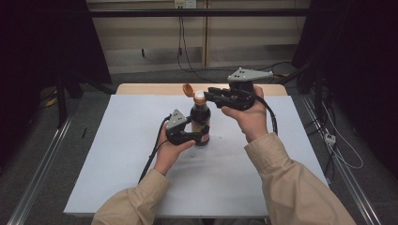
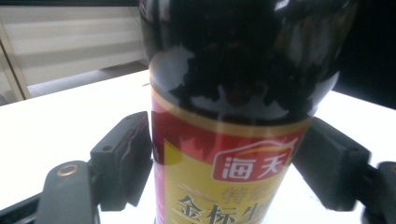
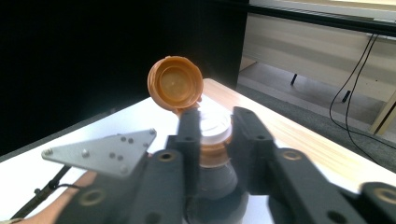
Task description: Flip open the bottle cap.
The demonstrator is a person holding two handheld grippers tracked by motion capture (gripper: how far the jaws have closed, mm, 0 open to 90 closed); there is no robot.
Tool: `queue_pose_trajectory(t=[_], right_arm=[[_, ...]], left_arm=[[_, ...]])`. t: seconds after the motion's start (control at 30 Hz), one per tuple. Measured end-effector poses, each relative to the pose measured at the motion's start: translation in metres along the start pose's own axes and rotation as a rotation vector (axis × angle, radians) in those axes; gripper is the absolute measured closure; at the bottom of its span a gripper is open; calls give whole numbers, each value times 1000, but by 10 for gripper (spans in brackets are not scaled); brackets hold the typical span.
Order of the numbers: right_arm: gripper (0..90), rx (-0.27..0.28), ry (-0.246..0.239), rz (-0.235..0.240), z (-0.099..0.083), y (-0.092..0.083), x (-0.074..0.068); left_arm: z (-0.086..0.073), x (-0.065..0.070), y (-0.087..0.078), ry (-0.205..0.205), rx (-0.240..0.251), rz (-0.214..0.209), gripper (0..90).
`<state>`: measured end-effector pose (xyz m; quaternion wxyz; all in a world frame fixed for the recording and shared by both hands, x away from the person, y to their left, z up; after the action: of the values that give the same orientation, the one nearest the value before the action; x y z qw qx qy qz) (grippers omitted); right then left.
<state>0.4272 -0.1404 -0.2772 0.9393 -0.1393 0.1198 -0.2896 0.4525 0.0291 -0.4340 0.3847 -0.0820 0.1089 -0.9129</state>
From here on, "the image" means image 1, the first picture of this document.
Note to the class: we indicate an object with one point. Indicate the beige wooden counter cabinet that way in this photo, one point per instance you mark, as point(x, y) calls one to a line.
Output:
point(150, 37)

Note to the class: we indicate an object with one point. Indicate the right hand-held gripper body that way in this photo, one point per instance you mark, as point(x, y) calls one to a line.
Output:
point(242, 90)

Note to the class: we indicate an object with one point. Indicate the dark sauce bottle yellow label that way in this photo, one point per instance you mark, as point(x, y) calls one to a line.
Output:
point(200, 117)

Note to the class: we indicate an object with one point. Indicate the white wall socket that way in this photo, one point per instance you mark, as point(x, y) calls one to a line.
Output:
point(185, 3)

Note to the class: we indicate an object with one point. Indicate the person's right hand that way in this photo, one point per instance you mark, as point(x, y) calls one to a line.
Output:
point(253, 120)

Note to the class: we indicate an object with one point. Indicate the white power strip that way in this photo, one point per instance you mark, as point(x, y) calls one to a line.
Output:
point(330, 139)

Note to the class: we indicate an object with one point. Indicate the white table mat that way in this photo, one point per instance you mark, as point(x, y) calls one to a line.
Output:
point(125, 150)

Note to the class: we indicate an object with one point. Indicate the aluminium floor rail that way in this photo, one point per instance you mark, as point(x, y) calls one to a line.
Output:
point(350, 178)
point(37, 175)

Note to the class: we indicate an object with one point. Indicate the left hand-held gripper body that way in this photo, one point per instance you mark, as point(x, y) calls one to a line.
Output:
point(176, 129)

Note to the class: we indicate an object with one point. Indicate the black curtain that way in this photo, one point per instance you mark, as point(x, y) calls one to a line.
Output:
point(359, 62)
point(37, 62)

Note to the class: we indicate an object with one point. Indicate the person's left hand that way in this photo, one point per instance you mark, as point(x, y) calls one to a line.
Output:
point(170, 154)

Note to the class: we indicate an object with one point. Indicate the black metal stand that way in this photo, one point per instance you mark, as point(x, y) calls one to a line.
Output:
point(62, 100)

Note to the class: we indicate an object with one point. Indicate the black horizontal bar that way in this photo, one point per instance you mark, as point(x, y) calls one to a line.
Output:
point(200, 12)

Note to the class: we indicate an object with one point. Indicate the wooden table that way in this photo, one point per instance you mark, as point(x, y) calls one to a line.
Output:
point(150, 88)

